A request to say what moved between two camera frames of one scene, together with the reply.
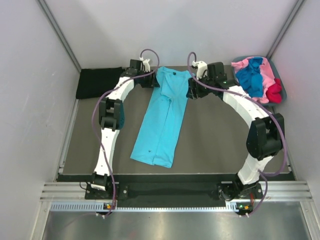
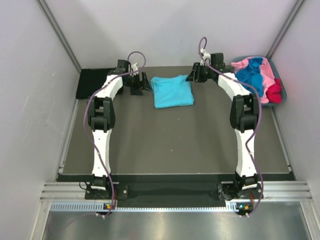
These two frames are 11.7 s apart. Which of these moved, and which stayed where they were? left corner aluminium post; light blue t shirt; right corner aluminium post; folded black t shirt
Moved: light blue t shirt
Stayed: right corner aluminium post; left corner aluminium post; folded black t shirt
